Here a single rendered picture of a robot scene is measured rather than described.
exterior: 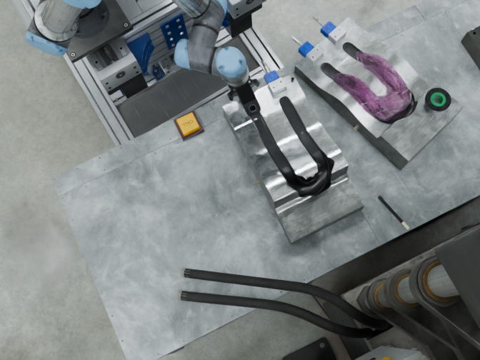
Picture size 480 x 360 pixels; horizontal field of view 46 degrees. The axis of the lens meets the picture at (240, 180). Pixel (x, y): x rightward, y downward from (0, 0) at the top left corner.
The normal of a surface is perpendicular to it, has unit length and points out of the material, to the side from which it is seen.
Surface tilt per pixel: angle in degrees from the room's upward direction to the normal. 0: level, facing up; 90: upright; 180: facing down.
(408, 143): 0
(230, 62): 11
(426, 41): 0
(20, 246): 0
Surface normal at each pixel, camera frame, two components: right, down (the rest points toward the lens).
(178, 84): -0.04, -0.25
